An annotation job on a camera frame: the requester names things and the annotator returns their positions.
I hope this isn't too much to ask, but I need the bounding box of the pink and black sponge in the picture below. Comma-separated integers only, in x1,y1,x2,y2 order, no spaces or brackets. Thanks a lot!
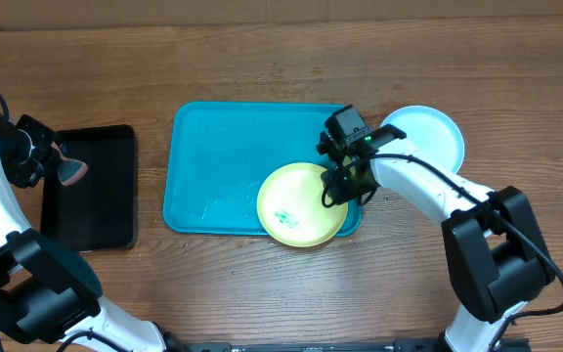
52,142,88,186

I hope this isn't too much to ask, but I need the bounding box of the yellow plate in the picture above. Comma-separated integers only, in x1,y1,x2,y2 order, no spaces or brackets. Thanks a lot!
256,162,348,247

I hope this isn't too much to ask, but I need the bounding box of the light blue plate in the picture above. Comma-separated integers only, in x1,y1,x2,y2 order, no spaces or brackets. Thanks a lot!
381,106,465,173

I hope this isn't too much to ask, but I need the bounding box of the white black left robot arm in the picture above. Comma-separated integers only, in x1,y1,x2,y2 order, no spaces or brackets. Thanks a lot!
0,103,188,351

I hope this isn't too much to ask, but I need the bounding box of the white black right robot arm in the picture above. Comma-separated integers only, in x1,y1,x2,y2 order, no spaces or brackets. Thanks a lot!
317,122,562,351

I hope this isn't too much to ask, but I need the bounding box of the black plastic tray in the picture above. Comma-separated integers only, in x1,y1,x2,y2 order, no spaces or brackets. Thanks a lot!
40,124,138,251

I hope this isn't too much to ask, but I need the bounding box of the teal plastic tray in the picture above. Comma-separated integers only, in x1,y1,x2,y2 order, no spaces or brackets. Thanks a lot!
162,101,340,237

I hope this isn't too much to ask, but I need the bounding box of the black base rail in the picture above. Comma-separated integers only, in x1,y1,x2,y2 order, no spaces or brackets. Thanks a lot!
96,336,532,352

